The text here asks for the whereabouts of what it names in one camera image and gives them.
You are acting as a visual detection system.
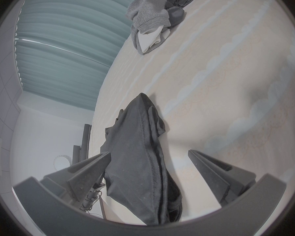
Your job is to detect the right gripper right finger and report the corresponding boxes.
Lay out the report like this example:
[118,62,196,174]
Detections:
[187,149,257,204]

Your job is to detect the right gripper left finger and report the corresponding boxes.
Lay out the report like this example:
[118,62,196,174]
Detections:
[40,151,112,207]

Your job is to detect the black T-shirt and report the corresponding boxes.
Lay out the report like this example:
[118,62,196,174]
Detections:
[99,92,183,226]

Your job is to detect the bed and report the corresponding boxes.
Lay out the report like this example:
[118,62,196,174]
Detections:
[88,0,295,224]

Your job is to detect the blue-green curtain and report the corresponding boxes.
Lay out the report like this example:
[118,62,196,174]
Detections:
[15,0,160,67]
[15,39,111,111]

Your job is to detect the grey garment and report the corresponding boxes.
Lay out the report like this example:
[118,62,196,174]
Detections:
[125,0,171,55]

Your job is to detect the black garment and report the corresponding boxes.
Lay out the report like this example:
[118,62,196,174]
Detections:
[163,0,204,26]

